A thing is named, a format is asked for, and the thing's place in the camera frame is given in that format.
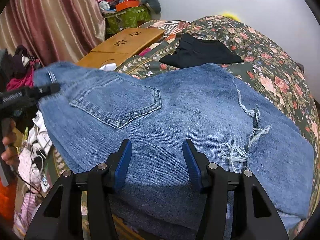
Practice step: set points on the black folded cloth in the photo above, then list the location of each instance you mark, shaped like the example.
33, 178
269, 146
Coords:
200, 52

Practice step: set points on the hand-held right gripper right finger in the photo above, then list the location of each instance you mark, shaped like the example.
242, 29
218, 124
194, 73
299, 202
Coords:
191, 162

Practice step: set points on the white crumpled cloth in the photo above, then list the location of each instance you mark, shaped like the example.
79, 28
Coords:
108, 67

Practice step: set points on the floral blanket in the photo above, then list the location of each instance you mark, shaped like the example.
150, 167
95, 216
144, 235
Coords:
270, 62

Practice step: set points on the wooden lap desk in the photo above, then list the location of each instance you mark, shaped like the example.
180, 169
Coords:
125, 45

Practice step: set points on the person's left hand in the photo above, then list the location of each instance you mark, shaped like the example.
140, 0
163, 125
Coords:
10, 150

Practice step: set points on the orange fluffy cloth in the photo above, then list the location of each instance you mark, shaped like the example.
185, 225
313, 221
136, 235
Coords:
7, 200

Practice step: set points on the dark cloth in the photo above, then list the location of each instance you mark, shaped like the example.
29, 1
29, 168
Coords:
20, 60

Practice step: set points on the green patterned storage box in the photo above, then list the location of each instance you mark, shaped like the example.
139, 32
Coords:
127, 17

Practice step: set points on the pink striped cloth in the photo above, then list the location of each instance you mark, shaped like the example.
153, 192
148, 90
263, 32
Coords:
27, 210

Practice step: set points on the striped brown curtain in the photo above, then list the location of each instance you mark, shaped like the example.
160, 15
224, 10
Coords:
55, 17

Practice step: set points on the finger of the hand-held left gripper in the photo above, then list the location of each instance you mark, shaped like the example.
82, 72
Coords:
45, 90

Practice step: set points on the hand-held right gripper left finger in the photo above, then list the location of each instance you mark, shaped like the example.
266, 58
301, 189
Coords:
123, 162

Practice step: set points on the orange box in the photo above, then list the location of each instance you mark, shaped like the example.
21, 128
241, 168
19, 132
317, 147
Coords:
127, 5

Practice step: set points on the magenta cloth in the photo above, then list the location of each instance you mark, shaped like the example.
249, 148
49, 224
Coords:
21, 82

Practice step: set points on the blue jeans pants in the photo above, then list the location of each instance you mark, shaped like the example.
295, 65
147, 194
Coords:
175, 110

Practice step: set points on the striped patchwork blanket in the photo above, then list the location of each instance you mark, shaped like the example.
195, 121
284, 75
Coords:
170, 28

